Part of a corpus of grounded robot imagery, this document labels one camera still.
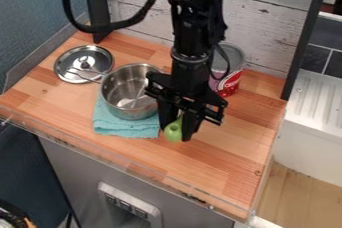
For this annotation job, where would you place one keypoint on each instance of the green spatula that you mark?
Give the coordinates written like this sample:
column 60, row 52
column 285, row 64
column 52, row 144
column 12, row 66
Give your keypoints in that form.
column 174, row 130

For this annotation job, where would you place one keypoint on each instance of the teal cloth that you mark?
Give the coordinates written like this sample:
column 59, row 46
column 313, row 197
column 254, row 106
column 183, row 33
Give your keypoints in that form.
column 120, row 123

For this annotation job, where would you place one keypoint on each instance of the silver pot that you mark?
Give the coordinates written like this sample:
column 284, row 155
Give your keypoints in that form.
column 129, row 92

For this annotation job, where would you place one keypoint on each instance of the red and white can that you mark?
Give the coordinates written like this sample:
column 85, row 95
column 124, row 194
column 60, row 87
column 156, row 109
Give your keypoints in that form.
column 227, row 72

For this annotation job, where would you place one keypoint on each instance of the white toy sink unit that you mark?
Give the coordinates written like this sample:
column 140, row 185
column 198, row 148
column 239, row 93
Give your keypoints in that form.
column 311, row 118

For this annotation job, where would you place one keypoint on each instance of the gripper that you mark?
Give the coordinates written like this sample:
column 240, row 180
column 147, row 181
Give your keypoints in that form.
column 189, row 87

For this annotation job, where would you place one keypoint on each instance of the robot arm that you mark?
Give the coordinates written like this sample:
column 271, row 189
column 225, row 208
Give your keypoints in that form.
column 191, row 22

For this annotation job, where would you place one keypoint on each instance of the silver pot lid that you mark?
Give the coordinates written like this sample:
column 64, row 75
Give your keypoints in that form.
column 83, row 64

